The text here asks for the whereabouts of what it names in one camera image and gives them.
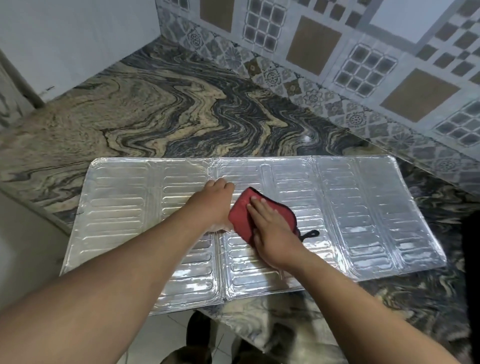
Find person's left hand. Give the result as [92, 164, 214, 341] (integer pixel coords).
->
[186, 177, 236, 233]

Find person's right hand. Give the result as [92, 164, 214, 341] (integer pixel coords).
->
[245, 195, 308, 272]

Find red cleaning cloth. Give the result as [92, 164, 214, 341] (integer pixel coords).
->
[227, 186, 321, 247]

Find aluminium foil splash guard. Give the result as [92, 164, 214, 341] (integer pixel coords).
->
[59, 154, 448, 316]

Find black gas stove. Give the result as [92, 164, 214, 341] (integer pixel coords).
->
[461, 209, 480, 364]

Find person's right forearm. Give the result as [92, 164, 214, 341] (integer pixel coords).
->
[288, 254, 460, 364]

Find person's left forearm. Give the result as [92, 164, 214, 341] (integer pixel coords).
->
[0, 206, 215, 364]

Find person's left black sandal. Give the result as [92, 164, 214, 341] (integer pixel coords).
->
[186, 311, 213, 350]

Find person's olive shorts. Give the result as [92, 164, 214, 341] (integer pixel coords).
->
[159, 344, 215, 364]

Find leaning patterned board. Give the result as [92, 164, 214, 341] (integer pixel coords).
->
[0, 48, 46, 128]

